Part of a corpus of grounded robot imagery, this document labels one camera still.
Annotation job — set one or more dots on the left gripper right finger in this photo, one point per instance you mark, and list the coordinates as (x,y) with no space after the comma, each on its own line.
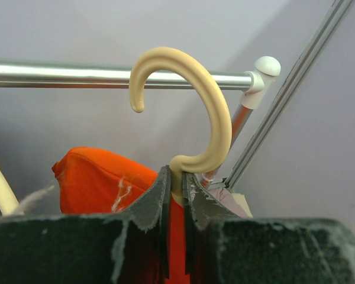
(221,247)

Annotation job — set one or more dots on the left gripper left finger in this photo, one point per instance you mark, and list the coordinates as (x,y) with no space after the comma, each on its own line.
(126,247)

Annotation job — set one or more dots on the orange t shirt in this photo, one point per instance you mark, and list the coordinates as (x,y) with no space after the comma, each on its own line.
(96,181)

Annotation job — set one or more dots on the beige plastic hanger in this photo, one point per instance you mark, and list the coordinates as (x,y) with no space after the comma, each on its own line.
(176,61)

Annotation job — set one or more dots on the white hanger of grey shirt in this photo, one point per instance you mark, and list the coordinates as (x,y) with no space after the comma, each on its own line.
(8,200)

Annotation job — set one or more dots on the mauve clothes pile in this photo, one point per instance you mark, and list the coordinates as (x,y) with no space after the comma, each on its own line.
(235,202)

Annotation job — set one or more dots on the metal clothes rack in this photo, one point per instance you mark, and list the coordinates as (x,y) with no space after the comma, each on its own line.
(254,84)

